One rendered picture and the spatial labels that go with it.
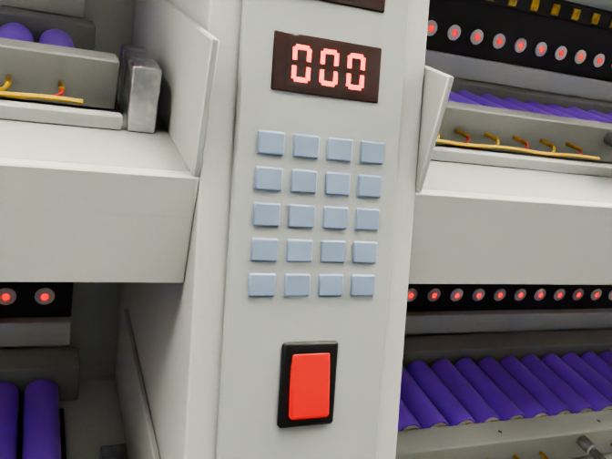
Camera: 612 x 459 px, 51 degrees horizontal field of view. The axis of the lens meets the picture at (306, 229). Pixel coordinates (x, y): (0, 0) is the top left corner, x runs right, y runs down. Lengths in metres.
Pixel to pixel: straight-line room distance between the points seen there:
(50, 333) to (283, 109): 0.22
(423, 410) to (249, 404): 0.19
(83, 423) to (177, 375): 0.14
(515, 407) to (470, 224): 0.19
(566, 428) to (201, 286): 0.29
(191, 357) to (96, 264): 0.05
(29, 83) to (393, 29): 0.16
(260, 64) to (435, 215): 0.10
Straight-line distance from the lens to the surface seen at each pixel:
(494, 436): 0.43
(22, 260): 0.25
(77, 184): 0.24
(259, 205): 0.24
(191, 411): 0.26
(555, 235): 0.34
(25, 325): 0.41
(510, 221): 0.32
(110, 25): 0.45
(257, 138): 0.25
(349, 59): 0.26
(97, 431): 0.40
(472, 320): 0.52
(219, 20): 0.25
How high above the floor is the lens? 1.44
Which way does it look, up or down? 3 degrees down
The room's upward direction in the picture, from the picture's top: 4 degrees clockwise
